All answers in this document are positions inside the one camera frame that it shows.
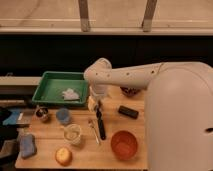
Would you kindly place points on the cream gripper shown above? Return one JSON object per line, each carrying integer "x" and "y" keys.
{"x": 94, "y": 104}

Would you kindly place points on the orange plastic bowl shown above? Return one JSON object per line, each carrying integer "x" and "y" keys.
{"x": 124, "y": 145}

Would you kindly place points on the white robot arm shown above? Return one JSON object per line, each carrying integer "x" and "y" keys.
{"x": 178, "y": 109}

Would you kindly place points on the metal fork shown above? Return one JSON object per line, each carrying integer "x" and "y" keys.
{"x": 91, "y": 125}

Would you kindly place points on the white crumpled cloth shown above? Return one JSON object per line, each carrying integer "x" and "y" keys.
{"x": 70, "y": 94}

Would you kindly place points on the blue plastic cup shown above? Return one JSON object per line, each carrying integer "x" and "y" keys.
{"x": 63, "y": 116}

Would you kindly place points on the clear measuring cup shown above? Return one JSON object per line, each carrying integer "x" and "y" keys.
{"x": 72, "y": 133}

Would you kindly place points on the black rectangular block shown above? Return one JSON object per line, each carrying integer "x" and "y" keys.
{"x": 128, "y": 112}

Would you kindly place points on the dark purple bowl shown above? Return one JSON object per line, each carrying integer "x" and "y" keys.
{"x": 129, "y": 92}

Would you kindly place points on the green plastic tray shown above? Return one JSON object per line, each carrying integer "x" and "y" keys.
{"x": 53, "y": 84}

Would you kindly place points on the small metal pot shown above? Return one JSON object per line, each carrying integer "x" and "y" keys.
{"x": 42, "y": 113}

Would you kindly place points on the round bread roll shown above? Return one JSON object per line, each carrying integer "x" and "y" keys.
{"x": 63, "y": 156}

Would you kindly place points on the blue sponge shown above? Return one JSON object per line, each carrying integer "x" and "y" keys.
{"x": 27, "y": 146}

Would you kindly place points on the blue cloth at left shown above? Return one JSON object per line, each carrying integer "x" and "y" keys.
{"x": 14, "y": 118}

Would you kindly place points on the left metal window post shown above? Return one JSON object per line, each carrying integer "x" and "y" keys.
{"x": 84, "y": 15}

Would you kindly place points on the metal window post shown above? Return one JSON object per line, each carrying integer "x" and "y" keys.
{"x": 84, "y": 15}
{"x": 148, "y": 15}

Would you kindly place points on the right metal window post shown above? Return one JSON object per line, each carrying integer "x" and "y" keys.
{"x": 148, "y": 15}

